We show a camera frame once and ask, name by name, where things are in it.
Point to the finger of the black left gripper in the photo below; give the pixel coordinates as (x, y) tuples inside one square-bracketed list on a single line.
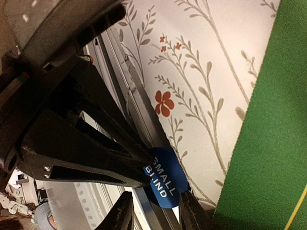
[(54, 150), (99, 104)]

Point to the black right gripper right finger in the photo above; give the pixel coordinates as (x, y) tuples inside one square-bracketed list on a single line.
[(191, 214)]

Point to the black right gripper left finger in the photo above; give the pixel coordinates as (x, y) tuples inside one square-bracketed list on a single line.
[(121, 215)]

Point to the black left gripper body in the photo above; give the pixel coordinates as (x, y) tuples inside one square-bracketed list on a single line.
[(48, 32)]

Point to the blue small blind button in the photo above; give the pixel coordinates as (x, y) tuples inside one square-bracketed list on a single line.
[(168, 179)]

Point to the person in background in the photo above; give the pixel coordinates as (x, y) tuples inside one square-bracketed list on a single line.
[(19, 221)]

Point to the round green poker mat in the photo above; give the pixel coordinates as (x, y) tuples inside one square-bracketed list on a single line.
[(266, 184)]

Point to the floral white tablecloth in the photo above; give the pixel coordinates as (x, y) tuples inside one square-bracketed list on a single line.
[(199, 61)]

